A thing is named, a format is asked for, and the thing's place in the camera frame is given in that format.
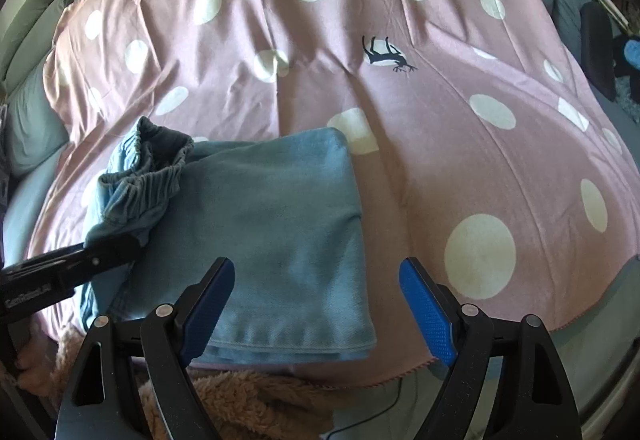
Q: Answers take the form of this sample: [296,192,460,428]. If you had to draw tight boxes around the grey ribbed pillow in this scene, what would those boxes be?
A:
[4,65,69,179]

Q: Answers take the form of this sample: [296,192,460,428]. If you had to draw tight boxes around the brown fleece garment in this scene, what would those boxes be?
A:
[50,324,337,440]

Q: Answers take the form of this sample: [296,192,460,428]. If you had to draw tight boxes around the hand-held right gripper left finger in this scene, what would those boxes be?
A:
[55,256,236,440]

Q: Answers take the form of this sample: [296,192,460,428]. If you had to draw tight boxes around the pink polka dot blanket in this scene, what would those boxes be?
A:
[27,0,635,391]

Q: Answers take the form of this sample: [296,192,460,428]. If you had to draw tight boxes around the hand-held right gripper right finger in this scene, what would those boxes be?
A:
[398,256,583,440]

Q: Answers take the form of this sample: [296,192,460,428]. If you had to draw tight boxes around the black cable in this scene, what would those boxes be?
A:
[329,376,404,440]

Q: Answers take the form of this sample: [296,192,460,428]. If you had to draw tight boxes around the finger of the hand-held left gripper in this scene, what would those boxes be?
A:
[57,232,147,290]

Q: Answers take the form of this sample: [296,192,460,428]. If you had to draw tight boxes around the light blue denim pants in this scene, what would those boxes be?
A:
[80,116,378,367]

